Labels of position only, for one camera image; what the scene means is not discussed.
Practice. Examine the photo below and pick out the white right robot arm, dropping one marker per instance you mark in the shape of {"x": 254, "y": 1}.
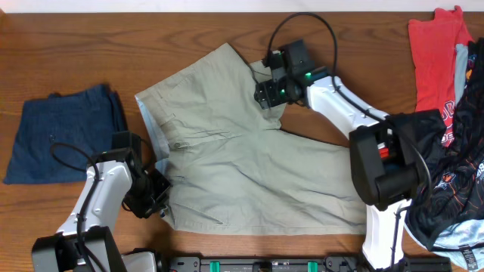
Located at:
{"x": 386, "y": 167}

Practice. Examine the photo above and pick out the red t-shirt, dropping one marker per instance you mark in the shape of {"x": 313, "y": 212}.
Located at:
{"x": 433, "y": 48}

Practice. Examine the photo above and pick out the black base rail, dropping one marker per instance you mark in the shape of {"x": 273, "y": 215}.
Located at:
{"x": 332, "y": 263}

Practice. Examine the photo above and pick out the folded navy blue shorts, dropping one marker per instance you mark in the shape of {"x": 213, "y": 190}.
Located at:
{"x": 87, "y": 120}

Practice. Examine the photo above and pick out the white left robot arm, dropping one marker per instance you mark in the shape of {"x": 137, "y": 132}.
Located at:
{"x": 84, "y": 242}

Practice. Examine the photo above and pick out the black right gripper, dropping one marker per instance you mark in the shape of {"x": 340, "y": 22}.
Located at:
{"x": 268, "y": 95}

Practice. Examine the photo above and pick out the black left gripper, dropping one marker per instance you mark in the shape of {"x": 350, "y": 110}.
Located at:
{"x": 142, "y": 206}

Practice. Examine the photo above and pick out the khaki shorts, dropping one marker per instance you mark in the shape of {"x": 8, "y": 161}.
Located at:
{"x": 232, "y": 169}

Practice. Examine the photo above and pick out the black orange patterned jersey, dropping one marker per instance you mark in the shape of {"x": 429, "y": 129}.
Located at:
{"x": 453, "y": 158}

